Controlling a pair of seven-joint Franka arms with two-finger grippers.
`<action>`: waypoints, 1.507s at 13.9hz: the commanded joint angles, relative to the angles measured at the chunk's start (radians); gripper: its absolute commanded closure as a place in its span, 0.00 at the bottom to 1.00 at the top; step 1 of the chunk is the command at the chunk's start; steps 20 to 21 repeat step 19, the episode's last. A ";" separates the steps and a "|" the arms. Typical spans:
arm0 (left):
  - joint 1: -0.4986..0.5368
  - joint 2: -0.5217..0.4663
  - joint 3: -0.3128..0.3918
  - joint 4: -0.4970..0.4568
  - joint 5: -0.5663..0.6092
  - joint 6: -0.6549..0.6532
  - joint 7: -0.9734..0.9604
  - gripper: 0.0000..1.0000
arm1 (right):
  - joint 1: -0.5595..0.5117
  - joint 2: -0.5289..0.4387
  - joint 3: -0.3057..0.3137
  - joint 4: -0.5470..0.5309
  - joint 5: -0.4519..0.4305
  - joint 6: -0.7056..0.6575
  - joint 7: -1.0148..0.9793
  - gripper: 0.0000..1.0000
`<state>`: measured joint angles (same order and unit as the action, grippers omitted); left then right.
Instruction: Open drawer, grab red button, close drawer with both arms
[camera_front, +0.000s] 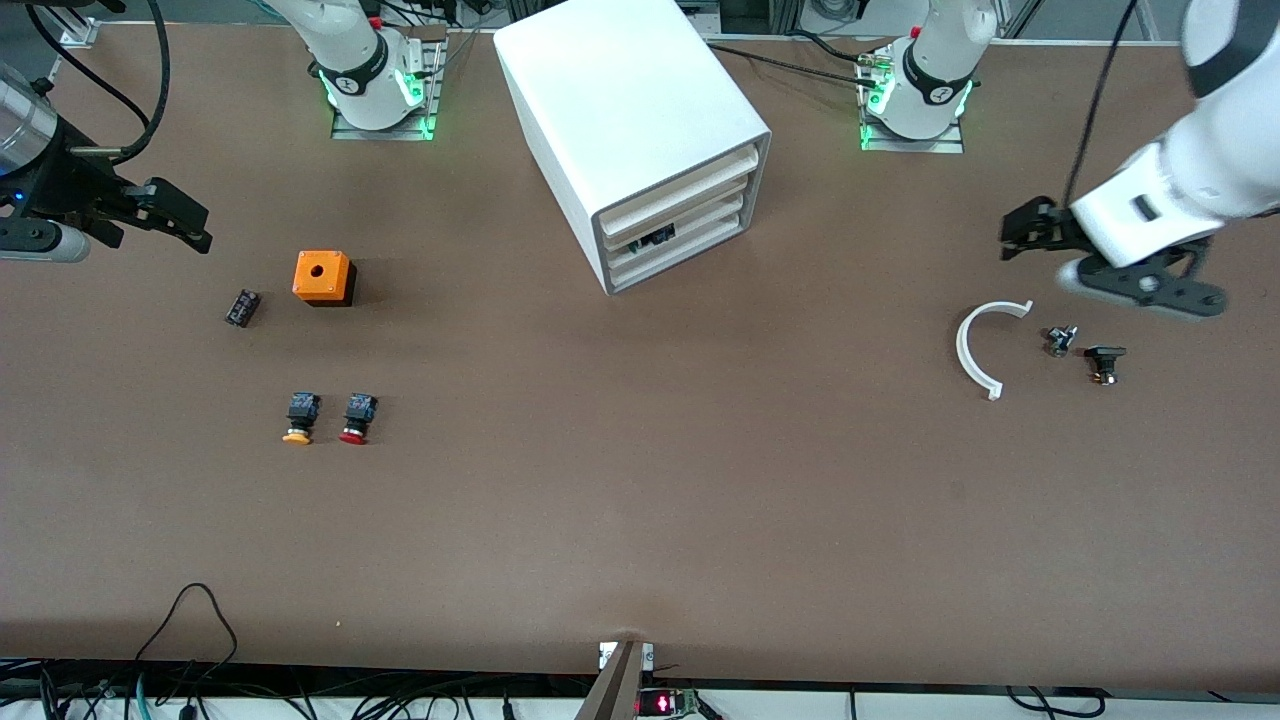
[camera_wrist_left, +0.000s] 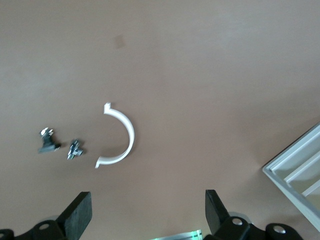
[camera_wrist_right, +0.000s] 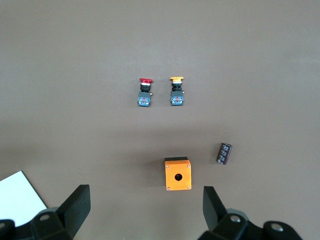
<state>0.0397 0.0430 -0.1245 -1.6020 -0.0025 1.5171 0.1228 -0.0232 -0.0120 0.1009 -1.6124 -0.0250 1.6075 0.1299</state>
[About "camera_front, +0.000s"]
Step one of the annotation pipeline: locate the red mushroom push button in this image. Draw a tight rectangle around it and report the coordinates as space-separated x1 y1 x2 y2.
337 393 379 446

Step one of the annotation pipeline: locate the yellow mushroom push button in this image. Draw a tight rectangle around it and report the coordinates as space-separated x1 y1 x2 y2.
281 392 322 446

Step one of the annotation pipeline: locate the white curved plastic piece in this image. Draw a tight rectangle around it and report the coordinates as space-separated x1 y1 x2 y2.
955 300 1034 401

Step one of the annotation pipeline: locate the small red LED device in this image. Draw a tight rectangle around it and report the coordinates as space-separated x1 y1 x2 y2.
635 688 701 719

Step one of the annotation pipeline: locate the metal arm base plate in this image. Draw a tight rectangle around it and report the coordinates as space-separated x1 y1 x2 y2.
330 40 441 141
858 55 966 154

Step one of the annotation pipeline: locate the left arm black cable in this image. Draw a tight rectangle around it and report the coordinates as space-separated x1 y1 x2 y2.
1060 0 1141 211

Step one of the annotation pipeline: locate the orange button enclosure box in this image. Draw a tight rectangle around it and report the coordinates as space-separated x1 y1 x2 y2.
292 250 356 307

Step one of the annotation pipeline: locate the thick black power cable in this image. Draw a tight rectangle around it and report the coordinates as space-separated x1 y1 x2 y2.
705 30 881 76

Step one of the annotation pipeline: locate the thin black looped cable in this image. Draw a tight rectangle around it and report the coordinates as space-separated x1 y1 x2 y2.
133 583 239 666

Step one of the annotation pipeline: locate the tangled black cables bundle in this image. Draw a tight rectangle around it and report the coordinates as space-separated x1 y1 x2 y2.
0 658 561 720

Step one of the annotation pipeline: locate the brown camera mount beam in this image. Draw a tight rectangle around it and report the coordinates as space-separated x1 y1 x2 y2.
575 640 656 720

